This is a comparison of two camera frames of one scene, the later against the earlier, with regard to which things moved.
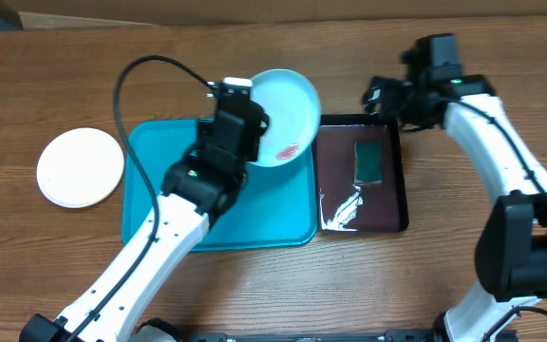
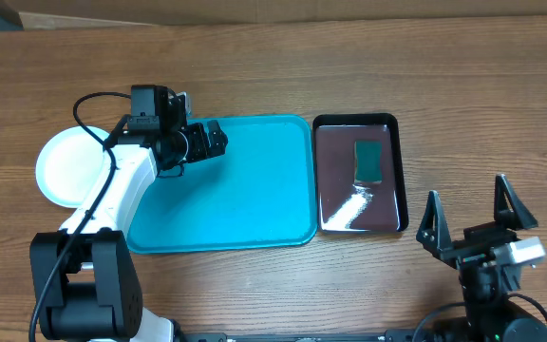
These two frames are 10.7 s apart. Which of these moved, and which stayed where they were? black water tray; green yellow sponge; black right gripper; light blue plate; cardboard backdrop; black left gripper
Moved: black left gripper; black right gripper; light blue plate
Stayed: cardboard backdrop; green yellow sponge; black water tray
